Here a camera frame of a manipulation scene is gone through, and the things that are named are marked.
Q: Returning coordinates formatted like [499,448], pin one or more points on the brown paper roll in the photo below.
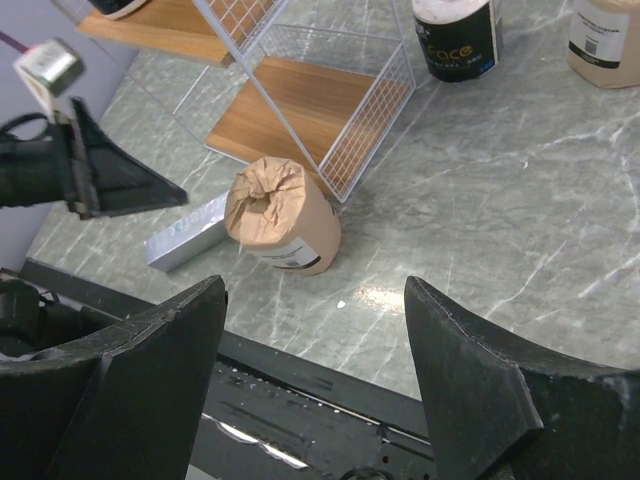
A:
[276,212]
[603,45]

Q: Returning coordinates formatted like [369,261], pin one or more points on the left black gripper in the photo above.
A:
[76,162]

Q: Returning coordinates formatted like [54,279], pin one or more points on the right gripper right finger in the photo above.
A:
[498,406]

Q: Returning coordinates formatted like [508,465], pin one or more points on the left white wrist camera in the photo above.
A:
[48,70]

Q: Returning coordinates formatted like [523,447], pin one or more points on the silver toothpaste box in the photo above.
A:
[187,237]

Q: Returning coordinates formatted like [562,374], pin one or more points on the white wire wooden shelf rack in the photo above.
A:
[318,82]

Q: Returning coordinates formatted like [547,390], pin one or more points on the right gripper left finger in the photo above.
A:
[121,402]

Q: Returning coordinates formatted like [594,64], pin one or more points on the brown paper roll front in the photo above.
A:
[276,212]

